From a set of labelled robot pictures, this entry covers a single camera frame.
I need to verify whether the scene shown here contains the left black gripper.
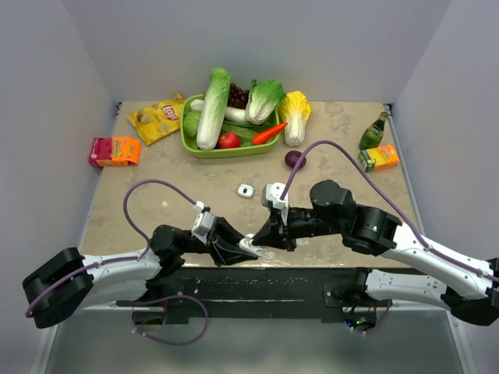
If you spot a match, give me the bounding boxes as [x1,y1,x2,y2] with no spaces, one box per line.
[180,216,260,266]

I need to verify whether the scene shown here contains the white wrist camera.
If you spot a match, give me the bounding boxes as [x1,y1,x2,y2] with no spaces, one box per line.
[261,182,289,225]
[191,201,216,244]

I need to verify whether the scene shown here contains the green leafy vegetable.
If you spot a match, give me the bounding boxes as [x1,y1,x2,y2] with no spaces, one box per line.
[221,121,272,147]

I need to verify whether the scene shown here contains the long napa cabbage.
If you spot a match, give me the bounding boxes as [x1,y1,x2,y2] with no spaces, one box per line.
[196,68,231,150]

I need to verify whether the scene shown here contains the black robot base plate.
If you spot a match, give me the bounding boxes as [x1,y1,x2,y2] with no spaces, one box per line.
[118,267,389,323]

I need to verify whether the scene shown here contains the purple onion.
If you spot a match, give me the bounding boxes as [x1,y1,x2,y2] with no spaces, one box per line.
[284,150,306,169]

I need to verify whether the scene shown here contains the orange carrot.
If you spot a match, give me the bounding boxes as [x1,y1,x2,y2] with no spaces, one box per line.
[252,122,288,146]

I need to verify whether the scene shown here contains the dark purple grapes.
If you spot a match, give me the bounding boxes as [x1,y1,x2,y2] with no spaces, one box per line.
[228,83,250,109]

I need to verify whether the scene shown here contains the yellow Lays chips bag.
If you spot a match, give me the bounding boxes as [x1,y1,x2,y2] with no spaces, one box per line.
[128,92,185,146]

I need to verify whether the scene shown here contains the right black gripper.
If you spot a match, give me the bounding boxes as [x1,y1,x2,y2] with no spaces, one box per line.
[253,203,344,252]

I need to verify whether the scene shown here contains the yellow cabbage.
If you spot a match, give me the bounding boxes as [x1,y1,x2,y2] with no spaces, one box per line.
[278,91,312,147]

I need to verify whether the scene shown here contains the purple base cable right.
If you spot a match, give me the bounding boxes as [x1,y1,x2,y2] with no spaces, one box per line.
[349,299,393,336]

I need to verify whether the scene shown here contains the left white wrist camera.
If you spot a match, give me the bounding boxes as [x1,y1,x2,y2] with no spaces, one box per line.
[191,201,216,244]

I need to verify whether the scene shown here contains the pink orange snack box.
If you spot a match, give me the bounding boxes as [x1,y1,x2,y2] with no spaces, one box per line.
[88,136,141,168]

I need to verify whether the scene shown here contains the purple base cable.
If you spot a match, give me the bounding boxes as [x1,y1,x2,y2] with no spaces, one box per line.
[349,299,393,336]
[124,294,211,346]

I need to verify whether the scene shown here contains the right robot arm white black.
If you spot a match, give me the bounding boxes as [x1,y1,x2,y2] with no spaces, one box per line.
[247,180,498,326]

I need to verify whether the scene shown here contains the orange green juice carton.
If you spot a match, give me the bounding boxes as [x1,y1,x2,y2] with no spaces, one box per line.
[358,145,399,173]

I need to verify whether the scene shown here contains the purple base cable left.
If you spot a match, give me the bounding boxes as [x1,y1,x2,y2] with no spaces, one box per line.
[124,294,211,346]

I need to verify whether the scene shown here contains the white radish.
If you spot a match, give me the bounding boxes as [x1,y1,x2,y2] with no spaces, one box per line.
[190,99,249,123]

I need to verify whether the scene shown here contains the red apple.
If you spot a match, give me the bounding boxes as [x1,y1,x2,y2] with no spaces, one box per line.
[218,132,241,149]

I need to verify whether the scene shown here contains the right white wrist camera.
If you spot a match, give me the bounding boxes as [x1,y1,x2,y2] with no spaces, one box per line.
[261,182,289,225]

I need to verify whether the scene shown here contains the green glass bottle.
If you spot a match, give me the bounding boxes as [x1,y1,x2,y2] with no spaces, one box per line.
[359,111,389,150]

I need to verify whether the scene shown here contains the green plastic tray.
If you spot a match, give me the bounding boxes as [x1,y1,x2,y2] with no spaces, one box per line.
[180,94,280,159]

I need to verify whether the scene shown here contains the green round vegetable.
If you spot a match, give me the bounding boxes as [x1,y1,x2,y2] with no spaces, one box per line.
[182,111,201,138]

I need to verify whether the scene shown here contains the white gold-rimmed charging case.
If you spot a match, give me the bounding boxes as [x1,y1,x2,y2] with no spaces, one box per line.
[237,184,255,199]

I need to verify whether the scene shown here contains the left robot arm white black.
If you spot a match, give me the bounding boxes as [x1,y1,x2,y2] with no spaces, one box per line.
[22,217,263,329]

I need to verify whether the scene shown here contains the green lettuce head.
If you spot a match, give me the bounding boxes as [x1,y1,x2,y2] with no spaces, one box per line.
[245,79,286,125]

